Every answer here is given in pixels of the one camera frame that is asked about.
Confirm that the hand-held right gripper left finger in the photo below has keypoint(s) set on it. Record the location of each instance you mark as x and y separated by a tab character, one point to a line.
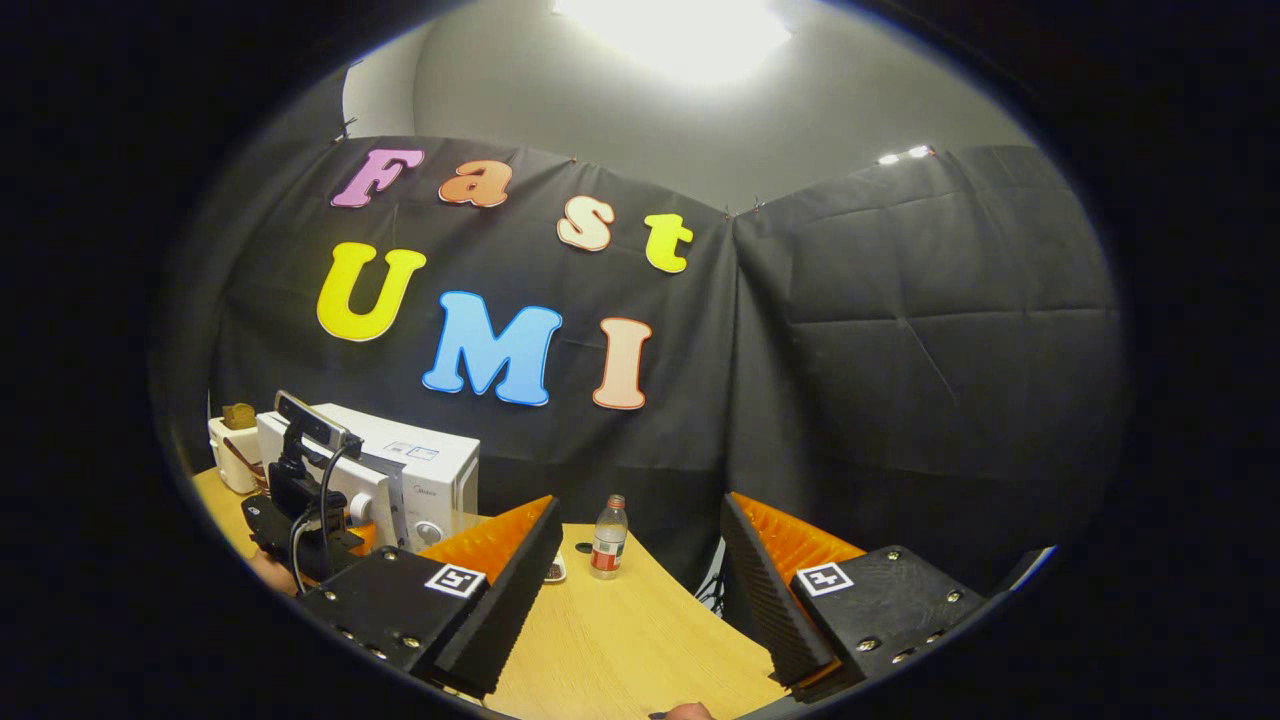
520	590

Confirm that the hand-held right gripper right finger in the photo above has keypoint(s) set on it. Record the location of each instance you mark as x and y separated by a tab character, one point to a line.
770	600

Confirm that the white microwave oven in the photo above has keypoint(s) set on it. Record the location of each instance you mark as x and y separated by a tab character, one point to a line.
440	470

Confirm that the white divided bean dish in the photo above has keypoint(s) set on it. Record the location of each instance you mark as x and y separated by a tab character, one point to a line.
556	572

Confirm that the wooden spoon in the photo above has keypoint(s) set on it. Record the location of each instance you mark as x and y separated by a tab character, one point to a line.
245	456

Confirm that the white toaster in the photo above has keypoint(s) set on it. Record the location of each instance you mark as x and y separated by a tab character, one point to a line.
225	450

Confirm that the brown bread slice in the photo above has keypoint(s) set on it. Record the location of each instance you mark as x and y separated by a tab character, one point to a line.
238	416

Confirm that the clear plastic bottle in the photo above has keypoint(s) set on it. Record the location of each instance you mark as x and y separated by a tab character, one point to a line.
607	545

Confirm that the small ceiling light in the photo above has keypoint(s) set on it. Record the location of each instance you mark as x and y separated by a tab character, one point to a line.
905	154

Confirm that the large ceiling light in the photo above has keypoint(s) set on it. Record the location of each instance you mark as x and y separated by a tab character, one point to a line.
680	35

